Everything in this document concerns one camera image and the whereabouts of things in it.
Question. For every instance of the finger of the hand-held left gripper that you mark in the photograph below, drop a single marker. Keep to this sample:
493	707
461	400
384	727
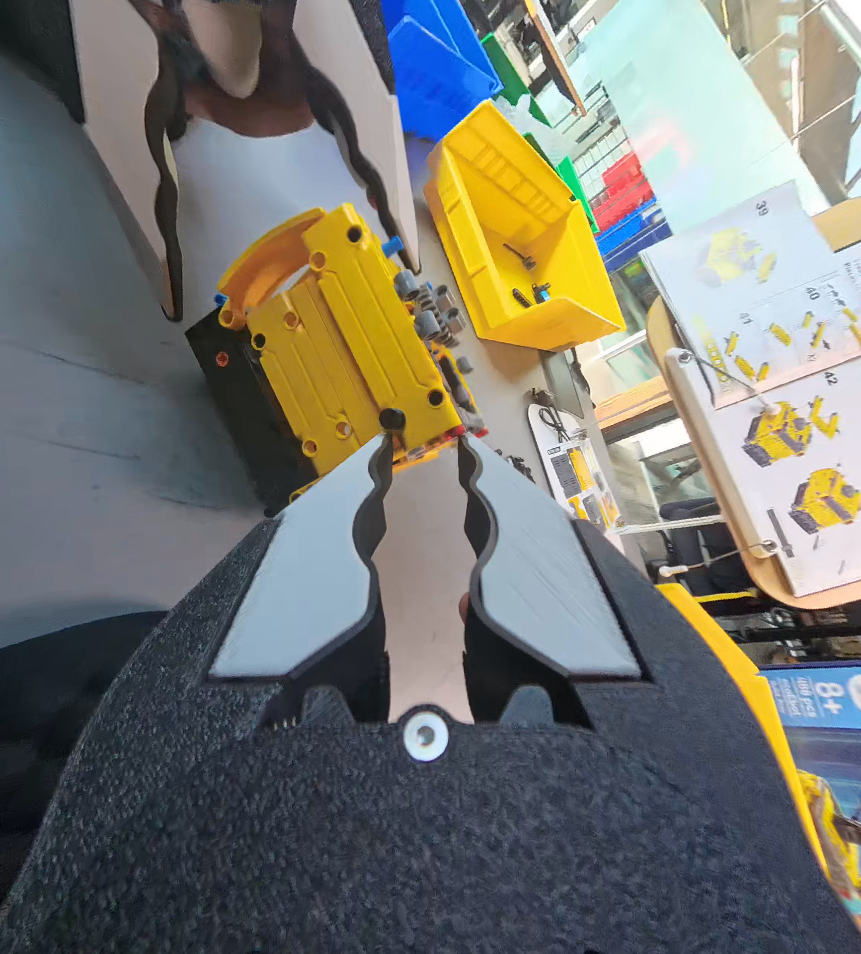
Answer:
356	74
110	89

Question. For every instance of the pile of small lego pins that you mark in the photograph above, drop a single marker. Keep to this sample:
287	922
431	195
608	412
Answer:
516	466

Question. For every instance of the green plastic storage bin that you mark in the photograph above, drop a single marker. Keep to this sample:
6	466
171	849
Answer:
572	186
508	67

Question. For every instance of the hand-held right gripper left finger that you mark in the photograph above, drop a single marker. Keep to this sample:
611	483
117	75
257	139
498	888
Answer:
303	596

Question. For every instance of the lego instruction booklet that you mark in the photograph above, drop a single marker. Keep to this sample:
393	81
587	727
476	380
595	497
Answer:
773	335

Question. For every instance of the metal page holder clip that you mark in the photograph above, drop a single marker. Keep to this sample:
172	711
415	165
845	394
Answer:
769	408

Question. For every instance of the blue and grey lego assembly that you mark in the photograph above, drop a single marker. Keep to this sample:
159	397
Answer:
542	293

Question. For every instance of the wooden top office desk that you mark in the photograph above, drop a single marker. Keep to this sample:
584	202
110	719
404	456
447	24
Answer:
553	52

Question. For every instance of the yellow lego vehicle model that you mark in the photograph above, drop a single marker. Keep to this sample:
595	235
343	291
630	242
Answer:
311	358

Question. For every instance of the lego sticker sheet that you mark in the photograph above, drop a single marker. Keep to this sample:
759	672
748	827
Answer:
579	477

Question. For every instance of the blue plastic storage bin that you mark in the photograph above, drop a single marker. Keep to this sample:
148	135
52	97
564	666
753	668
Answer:
438	67

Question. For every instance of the lego set box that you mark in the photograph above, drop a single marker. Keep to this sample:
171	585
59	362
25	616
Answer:
847	745

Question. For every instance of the stack of coloured crates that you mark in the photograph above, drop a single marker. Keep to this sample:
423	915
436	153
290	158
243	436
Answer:
628	194

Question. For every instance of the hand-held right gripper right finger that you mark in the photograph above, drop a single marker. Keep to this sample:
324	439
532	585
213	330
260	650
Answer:
549	596

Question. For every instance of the clear bubble wrap sheet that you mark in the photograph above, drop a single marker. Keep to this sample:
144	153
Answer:
520	112

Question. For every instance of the yellow plastic storage bin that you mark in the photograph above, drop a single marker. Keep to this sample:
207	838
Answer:
736	671
505	194

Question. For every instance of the white flat board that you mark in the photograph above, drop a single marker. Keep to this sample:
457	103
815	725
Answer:
538	425

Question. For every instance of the person's left hand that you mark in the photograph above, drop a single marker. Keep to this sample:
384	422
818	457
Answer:
281	104

